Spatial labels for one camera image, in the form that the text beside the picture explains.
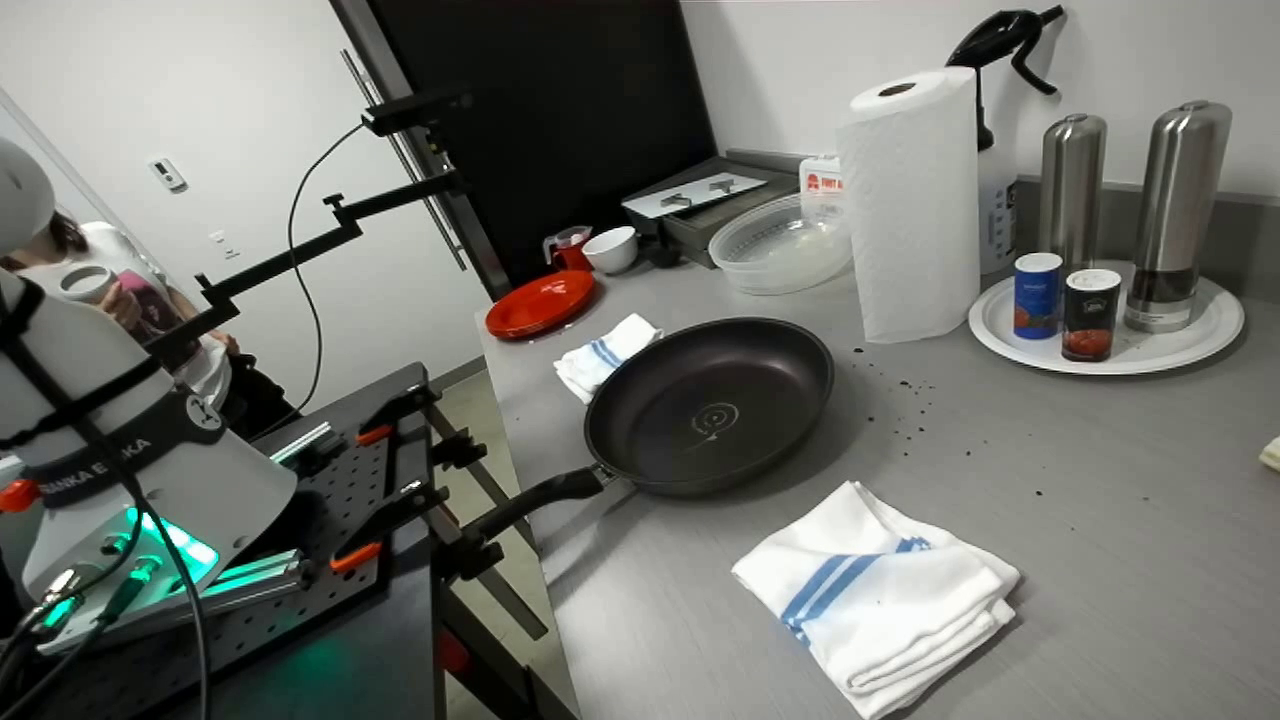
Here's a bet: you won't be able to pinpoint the white towel blue stripes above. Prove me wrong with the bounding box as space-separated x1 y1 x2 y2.
730 481 1019 720

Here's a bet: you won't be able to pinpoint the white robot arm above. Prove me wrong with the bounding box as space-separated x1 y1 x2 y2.
0 139 296 657

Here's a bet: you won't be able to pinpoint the black frying pan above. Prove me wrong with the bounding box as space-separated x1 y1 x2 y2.
480 317 839 557

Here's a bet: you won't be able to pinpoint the white paper towel roll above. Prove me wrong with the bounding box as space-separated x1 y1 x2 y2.
835 67 979 344

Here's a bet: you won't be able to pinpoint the small white blue-striped cloth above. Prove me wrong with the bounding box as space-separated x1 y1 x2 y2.
555 312 658 404

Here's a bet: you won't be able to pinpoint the small white cup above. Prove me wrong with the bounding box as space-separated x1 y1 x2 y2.
585 225 636 277

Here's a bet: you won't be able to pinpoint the flat grey tray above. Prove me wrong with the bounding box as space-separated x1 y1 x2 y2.
623 172 768 222

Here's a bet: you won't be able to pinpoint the clear glass bowl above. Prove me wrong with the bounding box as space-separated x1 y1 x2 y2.
708 195 850 298

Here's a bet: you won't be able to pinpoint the black monitor panel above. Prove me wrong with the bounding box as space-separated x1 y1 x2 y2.
327 0 714 298

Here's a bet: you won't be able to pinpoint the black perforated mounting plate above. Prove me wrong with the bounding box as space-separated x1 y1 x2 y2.
14 365 429 720

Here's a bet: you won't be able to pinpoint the blue spice jar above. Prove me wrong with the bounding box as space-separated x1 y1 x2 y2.
1012 252 1064 342

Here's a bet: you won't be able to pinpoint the red spice jar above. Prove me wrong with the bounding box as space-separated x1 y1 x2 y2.
1061 269 1123 365

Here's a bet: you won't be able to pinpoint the round white tray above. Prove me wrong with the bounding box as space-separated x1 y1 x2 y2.
966 281 1244 379

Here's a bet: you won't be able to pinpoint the steel grinder left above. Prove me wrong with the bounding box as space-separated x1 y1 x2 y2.
1040 114 1109 269

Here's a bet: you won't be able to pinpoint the person with black cap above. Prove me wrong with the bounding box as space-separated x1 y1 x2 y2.
0 211 162 323

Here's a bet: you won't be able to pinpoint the tall steel grinder right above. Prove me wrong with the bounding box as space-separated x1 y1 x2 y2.
1127 99 1233 333

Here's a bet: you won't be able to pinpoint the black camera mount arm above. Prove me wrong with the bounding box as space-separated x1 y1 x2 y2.
148 93 470 365

